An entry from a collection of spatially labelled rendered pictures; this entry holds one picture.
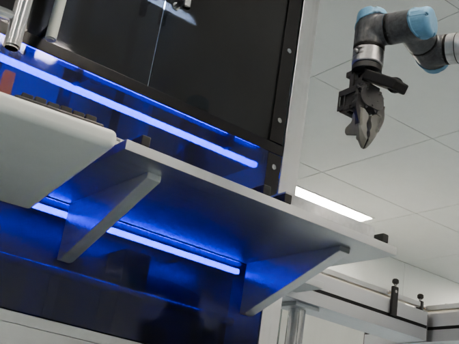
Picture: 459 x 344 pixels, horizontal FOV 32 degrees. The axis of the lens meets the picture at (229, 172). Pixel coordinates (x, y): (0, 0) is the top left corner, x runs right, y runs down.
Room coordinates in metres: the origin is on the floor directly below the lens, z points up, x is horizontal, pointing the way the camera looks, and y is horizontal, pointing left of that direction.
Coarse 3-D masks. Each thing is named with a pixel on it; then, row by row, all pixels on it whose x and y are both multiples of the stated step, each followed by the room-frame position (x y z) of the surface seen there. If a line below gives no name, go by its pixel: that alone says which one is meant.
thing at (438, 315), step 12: (420, 300) 2.55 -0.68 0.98; (432, 312) 2.63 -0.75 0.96; (444, 312) 2.59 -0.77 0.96; (456, 312) 2.43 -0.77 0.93; (432, 324) 2.51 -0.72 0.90; (444, 324) 2.47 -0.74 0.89; (456, 324) 2.43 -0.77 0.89; (372, 336) 2.73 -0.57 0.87; (432, 336) 2.51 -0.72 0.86; (444, 336) 2.47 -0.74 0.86; (456, 336) 2.43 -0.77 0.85
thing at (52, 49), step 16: (0, 32) 1.56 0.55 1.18; (48, 48) 1.62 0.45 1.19; (64, 48) 1.64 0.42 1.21; (80, 64) 1.67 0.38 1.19; (96, 64) 1.69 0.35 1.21; (112, 80) 1.72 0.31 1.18; (128, 80) 1.74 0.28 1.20; (160, 96) 1.79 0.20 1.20; (192, 112) 1.84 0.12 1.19; (224, 128) 1.90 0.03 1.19; (240, 128) 1.93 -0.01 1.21; (256, 144) 1.96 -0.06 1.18; (272, 144) 1.99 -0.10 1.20
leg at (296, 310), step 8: (288, 304) 2.26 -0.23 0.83; (296, 304) 2.23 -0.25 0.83; (304, 304) 2.25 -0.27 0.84; (288, 312) 2.29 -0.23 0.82; (296, 312) 2.27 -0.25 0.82; (304, 312) 2.28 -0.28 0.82; (312, 312) 2.29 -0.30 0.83; (288, 320) 2.28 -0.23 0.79; (296, 320) 2.27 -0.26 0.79; (304, 320) 2.28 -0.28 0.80; (288, 328) 2.28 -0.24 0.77; (296, 328) 2.27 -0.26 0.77; (288, 336) 2.27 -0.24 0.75; (296, 336) 2.27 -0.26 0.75
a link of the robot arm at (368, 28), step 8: (368, 8) 1.63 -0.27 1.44; (376, 8) 1.63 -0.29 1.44; (360, 16) 1.65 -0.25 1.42; (368, 16) 1.63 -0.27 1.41; (376, 16) 1.62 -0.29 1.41; (360, 24) 1.64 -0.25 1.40; (368, 24) 1.63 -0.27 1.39; (376, 24) 1.62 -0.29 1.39; (360, 32) 1.64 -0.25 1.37; (368, 32) 1.63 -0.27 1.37; (376, 32) 1.62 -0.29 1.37; (360, 40) 1.64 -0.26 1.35; (368, 40) 1.63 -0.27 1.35; (376, 40) 1.63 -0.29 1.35; (384, 40) 1.63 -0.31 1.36; (384, 48) 1.65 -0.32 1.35
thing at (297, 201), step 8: (288, 192) 1.56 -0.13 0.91; (296, 200) 1.57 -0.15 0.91; (304, 200) 1.58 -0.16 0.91; (304, 208) 1.58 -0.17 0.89; (312, 208) 1.59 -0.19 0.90; (320, 208) 1.60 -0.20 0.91; (328, 208) 1.62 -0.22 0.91; (320, 216) 1.61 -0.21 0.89; (328, 216) 1.62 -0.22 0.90; (336, 216) 1.63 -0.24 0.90; (344, 216) 1.64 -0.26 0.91; (344, 224) 1.64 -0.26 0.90; (352, 224) 1.66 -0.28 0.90; (360, 224) 1.67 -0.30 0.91; (360, 232) 1.67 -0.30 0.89; (368, 232) 1.68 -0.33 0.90
